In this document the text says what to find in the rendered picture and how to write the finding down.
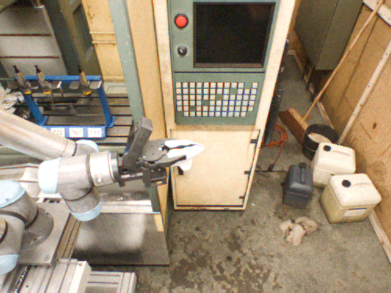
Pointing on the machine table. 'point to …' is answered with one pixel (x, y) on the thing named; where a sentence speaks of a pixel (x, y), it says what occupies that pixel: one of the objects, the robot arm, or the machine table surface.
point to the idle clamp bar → (57, 101)
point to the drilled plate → (4, 100)
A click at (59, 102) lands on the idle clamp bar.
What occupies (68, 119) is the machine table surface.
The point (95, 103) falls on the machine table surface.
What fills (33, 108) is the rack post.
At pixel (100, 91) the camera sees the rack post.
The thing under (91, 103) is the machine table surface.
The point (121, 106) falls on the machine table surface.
